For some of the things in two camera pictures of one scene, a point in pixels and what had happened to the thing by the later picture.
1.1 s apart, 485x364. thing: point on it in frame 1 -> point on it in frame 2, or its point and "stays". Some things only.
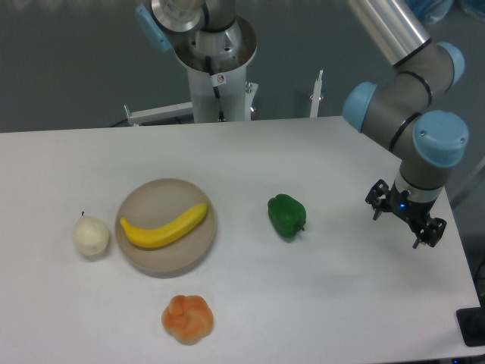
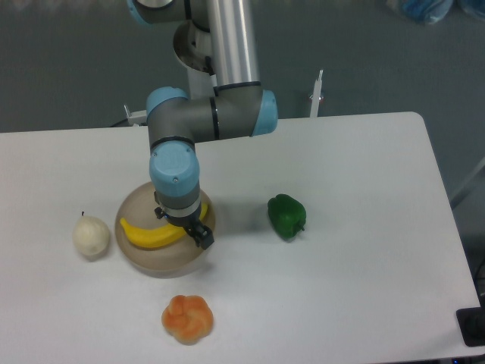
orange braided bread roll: x=189 y=318 stays
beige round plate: x=154 y=203 stays
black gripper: x=413 y=212 -> x=201 y=233
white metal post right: x=316 y=95 stays
